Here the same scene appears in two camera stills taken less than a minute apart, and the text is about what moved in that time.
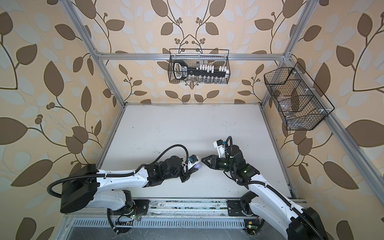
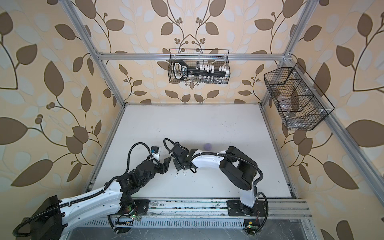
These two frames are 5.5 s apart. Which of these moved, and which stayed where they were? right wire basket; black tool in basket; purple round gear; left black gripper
Moved: purple round gear; left black gripper
Stayed: right wire basket; black tool in basket
